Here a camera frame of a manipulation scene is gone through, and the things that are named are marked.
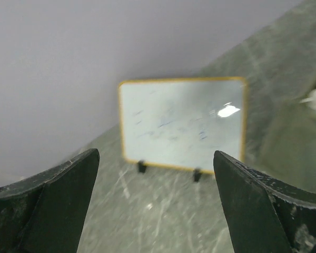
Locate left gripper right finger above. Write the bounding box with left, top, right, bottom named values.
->
left=213, top=150, right=316, bottom=253

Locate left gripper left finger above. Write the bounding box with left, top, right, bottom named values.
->
left=0, top=149, right=100, bottom=252

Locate small whiteboard on stand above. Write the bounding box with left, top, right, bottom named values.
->
left=118, top=76, right=248, bottom=181

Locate olive canvas bag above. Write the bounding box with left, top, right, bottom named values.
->
left=256, top=76, right=316, bottom=193

